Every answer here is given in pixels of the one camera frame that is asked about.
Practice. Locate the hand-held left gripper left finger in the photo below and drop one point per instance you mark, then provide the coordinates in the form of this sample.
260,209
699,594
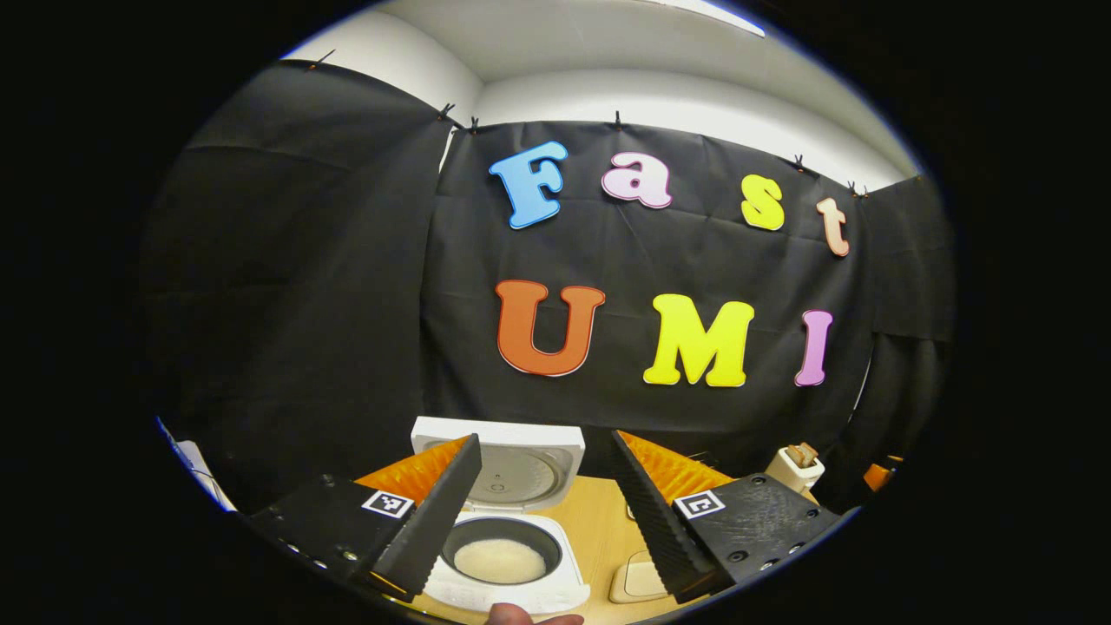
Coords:
438,521

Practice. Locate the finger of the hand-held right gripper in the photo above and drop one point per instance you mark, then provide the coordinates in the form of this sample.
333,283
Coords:
881,476

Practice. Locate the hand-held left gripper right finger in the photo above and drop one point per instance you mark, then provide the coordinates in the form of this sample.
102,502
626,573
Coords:
655,529

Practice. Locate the clear plastic rice container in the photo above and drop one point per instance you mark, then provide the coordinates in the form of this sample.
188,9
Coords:
629,577

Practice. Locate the white rice cooker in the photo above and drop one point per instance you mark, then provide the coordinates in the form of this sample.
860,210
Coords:
529,469

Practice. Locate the toast slice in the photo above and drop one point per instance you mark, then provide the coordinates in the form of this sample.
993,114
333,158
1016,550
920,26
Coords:
800,454

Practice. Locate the white toaster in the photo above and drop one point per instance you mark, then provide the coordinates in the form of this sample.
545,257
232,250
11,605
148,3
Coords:
790,477

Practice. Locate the black backdrop cloth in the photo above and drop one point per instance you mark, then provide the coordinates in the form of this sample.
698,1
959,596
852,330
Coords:
347,304

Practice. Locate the white side desk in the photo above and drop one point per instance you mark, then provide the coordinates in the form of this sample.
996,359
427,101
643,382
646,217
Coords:
204,477

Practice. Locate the ceiling light panel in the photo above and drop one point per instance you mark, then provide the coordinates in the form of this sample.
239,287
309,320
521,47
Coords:
712,13

